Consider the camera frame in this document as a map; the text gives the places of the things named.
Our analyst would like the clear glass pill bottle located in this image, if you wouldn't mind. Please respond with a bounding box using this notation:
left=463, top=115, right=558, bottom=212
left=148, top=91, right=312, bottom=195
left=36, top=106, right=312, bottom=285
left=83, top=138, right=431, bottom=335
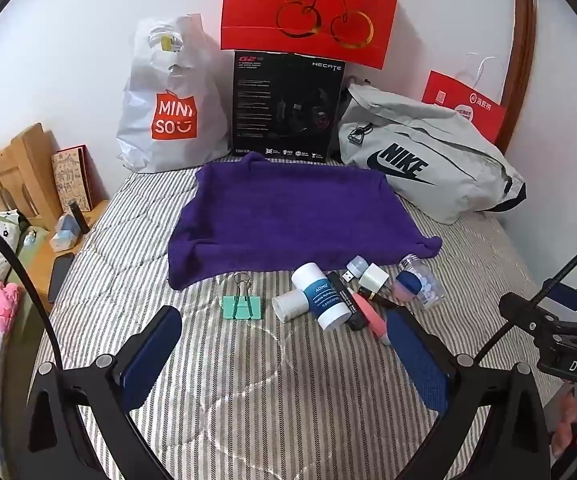
left=400, top=254, right=445, bottom=309

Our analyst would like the pink white tube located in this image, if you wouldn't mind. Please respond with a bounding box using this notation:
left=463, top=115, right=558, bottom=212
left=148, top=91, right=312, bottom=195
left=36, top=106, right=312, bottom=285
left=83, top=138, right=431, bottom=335
left=350, top=289, right=391, bottom=347

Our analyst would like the pink blue small container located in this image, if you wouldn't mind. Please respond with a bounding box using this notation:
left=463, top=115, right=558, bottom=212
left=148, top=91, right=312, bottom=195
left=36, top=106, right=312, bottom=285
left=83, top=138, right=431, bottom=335
left=392, top=270, right=422, bottom=304

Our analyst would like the black Horizon case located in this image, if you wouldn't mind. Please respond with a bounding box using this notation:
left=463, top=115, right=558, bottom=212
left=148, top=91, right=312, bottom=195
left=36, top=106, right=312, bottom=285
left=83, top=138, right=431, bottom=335
left=326, top=271, right=369, bottom=332

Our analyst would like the white USB charger plug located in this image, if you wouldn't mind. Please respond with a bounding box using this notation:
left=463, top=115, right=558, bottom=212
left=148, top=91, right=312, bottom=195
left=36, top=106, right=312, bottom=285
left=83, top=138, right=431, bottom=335
left=359, top=263, right=389, bottom=292

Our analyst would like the teal binder clip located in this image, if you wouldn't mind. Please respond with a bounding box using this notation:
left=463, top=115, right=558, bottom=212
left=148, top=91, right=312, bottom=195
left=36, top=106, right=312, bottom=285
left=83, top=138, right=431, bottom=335
left=221, top=272, right=262, bottom=321

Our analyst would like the white round cap device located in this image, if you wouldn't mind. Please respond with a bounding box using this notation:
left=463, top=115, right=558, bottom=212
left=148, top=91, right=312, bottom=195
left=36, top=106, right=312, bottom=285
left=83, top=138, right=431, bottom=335
left=341, top=256, right=369, bottom=283

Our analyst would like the white blue lotion bottle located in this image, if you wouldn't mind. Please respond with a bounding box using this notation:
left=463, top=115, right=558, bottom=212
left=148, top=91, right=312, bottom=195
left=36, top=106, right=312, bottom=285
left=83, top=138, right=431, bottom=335
left=291, top=262, right=350, bottom=330

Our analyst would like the small white roll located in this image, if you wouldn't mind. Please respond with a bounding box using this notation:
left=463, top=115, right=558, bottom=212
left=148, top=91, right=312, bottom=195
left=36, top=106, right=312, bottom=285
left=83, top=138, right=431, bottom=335
left=272, top=289, right=310, bottom=323

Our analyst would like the person's right hand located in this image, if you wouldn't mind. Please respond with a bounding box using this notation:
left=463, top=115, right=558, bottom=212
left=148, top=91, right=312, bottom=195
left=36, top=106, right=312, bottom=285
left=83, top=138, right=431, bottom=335
left=551, top=382, right=577, bottom=458

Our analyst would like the black phone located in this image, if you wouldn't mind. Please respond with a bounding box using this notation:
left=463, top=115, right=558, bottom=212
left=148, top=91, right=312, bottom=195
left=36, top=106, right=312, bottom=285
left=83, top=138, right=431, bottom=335
left=48, top=252, right=75, bottom=304

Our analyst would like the tissue pack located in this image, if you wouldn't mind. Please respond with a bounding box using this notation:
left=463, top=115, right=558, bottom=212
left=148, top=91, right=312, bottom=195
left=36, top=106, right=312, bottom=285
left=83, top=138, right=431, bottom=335
left=50, top=214, right=81, bottom=252

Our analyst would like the striped bed cover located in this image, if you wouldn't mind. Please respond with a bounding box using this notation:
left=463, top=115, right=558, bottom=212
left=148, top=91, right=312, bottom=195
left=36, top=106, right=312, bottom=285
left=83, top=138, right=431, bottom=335
left=51, top=169, right=538, bottom=479

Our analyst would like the black cylinder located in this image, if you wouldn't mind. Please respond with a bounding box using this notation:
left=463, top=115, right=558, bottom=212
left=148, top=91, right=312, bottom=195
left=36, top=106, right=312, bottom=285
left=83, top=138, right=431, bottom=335
left=68, top=200, right=90, bottom=235

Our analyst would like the grey Nike bag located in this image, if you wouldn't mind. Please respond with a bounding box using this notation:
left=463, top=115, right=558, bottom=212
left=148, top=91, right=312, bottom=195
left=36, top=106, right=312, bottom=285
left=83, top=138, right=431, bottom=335
left=338, top=80, right=527, bottom=224

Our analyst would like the small red paper bag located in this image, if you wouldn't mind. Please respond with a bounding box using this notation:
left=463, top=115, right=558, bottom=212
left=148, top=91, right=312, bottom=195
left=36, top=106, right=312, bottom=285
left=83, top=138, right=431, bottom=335
left=422, top=52, right=506, bottom=144

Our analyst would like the wooden headboard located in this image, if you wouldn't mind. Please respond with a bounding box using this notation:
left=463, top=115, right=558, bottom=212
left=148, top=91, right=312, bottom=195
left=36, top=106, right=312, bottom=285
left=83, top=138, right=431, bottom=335
left=0, top=122, right=63, bottom=231

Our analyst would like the patterned notebook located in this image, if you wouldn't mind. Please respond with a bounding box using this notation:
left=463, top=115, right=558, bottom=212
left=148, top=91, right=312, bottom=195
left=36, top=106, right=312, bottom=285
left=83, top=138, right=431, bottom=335
left=51, top=144, right=94, bottom=212

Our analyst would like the purple towel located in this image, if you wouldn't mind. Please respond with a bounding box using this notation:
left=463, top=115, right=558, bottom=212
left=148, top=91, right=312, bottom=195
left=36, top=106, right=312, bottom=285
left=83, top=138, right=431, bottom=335
left=168, top=154, right=442, bottom=290

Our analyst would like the white Miniso plastic bag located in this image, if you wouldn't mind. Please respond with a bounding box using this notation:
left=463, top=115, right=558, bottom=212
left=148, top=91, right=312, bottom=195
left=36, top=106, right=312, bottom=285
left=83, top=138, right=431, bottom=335
left=116, top=14, right=229, bottom=174

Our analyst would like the black headset box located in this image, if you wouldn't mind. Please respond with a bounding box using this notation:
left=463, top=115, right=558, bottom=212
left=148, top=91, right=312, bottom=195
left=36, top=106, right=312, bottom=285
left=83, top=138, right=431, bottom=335
left=231, top=51, right=346, bottom=162

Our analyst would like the large red gift bag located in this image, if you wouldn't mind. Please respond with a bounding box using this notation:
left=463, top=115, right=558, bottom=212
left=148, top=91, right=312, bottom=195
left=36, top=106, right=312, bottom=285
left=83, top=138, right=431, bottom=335
left=220, top=0, right=398, bottom=70

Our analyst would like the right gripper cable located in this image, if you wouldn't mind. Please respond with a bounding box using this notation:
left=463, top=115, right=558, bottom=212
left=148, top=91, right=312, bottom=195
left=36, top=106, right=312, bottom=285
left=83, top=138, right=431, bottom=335
left=473, top=228, right=577, bottom=363

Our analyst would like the black cable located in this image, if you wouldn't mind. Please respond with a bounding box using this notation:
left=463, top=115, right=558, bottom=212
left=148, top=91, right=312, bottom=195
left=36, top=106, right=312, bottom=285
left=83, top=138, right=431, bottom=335
left=0, top=209, right=65, bottom=371

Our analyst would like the wooden door frame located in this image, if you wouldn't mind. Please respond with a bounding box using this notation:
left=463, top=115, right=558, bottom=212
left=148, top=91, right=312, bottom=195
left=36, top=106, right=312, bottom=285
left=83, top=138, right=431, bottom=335
left=495, top=0, right=537, bottom=153

